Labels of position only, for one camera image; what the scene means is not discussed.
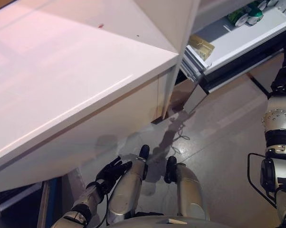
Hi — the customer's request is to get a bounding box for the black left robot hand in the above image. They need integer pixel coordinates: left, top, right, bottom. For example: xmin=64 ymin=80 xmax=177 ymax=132
xmin=95 ymin=156 xmax=133 ymax=191

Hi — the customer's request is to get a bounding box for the white fridge drawer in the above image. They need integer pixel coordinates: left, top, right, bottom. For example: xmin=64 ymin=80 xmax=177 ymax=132
xmin=181 ymin=0 xmax=286 ymax=95

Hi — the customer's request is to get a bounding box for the tea bottle with white cap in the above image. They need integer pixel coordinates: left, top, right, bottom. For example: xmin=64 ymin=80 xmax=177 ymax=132
xmin=189 ymin=34 xmax=215 ymax=61

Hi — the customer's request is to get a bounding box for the silver left robot leg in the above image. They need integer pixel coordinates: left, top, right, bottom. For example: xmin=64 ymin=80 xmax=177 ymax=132
xmin=106 ymin=144 xmax=150 ymax=225

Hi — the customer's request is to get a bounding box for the silver robot leg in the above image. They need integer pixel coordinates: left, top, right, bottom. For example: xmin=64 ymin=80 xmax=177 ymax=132
xmin=106 ymin=144 xmax=150 ymax=225
xmin=163 ymin=156 xmax=210 ymax=217

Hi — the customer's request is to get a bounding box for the green white toy car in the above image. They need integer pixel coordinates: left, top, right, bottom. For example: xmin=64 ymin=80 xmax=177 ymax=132
xmin=228 ymin=5 xmax=250 ymax=27

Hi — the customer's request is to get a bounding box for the silver right robot leg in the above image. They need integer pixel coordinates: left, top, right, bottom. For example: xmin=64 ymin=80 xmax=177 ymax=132
xmin=163 ymin=156 xmax=210 ymax=217

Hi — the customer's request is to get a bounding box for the dark low shelf unit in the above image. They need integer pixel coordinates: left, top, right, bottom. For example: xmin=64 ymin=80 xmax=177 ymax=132
xmin=0 ymin=177 xmax=63 ymax=228

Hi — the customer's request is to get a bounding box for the white counter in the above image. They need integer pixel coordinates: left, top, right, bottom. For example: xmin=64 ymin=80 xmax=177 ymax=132
xmin=0 ymin=0 xmax=181 ymax=189

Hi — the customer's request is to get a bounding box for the tall white cabinet panel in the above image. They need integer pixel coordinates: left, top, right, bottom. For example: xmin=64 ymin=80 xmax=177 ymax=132
xmin=133 ymin=0 xmax=201 ymax=120

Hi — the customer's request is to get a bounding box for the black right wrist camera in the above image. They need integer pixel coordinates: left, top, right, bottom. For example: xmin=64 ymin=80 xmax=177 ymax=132
xmin=270 ymin=68 xmax=286 ymax=96

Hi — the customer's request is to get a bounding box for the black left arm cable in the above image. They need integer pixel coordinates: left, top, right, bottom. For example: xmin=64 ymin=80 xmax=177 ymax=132
xmin=102 ymin=191 xmax=111 ymax=224

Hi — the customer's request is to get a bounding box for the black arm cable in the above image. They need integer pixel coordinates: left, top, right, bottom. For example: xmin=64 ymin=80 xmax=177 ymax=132
xmin=247 ymin=152 xmax=277 ymax=209
xmin=102 ymin=191 xmax=111 ymax=224

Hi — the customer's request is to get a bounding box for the thin white floor cable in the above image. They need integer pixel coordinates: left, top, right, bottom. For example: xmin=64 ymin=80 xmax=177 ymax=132
xmin=168 ymin=115 xmax=191 ymax=155

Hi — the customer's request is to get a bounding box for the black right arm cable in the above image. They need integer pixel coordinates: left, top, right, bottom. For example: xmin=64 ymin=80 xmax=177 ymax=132
xmin=247 ymin=152 xmax=277 ymax=209

